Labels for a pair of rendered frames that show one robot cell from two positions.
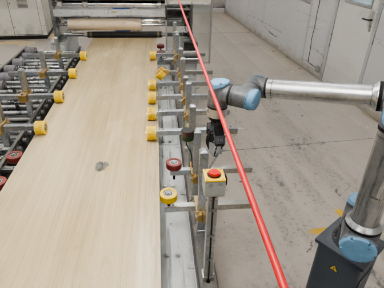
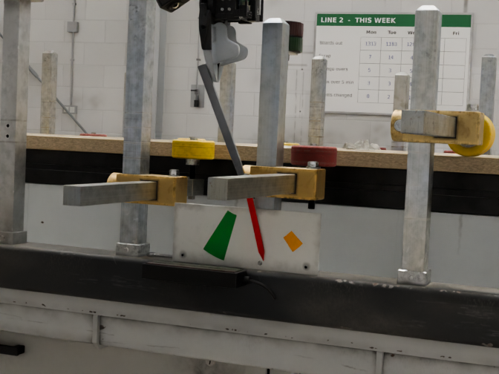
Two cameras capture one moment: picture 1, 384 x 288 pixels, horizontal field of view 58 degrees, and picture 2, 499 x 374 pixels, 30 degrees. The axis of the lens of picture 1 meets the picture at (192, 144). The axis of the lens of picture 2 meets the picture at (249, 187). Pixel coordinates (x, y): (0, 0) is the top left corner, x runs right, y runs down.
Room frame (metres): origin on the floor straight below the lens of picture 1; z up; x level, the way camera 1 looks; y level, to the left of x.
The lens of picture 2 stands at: (2.14, -1.41, 0.92)
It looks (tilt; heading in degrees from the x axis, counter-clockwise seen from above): 3 degrees down; 118
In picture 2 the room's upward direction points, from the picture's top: 3 degrees clockwise
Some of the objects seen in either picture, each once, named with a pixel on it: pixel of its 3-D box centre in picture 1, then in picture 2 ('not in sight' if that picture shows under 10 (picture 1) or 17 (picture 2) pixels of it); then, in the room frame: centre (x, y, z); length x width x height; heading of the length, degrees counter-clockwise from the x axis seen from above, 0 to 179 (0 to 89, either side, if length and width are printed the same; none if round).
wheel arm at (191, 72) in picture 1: (190, 72); not in sight; (2.74, 0.03, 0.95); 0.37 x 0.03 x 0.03; 96
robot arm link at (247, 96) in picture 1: (244, 96); not in sight; (1.36, -0.22, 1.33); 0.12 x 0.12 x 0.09; 65
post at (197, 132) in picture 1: (196, 170); (269, 164); (1.45, -0.02, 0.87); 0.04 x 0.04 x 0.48; 6
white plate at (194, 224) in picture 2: not in sight; (243, 237); (1.42, -0.05, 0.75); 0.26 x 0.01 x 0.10; 6
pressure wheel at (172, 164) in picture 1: (174, 170); (312, 176); (1.48, 0.09, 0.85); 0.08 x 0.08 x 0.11
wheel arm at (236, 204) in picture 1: (210, 206); (141, 191); (1.25, -0.10, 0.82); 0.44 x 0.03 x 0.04; 96
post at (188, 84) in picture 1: (188, 118); not in sight; (1.95, 0.03, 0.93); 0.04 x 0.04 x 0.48; 6
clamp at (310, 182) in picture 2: (195, 172); (282, 182); (1.47, -0.02, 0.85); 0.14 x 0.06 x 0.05; 6
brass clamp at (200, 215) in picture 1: (200, 208); (146, 188); (1.23, -0.05, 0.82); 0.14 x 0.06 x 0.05; 6
